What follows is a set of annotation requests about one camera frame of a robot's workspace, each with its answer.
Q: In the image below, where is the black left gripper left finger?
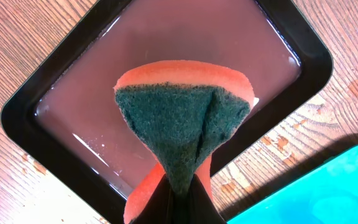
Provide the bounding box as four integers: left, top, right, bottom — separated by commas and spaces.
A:
129, 175, 173, 224

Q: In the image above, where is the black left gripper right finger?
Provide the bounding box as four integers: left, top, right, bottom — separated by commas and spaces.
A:
186, 175, 226, 224

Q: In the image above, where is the black and pink sponge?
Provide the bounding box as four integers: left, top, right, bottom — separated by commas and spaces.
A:
114, 60, 255, 223

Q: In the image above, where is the dark red water tray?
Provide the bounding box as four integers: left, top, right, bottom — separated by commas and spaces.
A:
1, 0, 333, 223

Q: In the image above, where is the teal plastic tray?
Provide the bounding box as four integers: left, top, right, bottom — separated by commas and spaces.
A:
228, 145, 358, 224

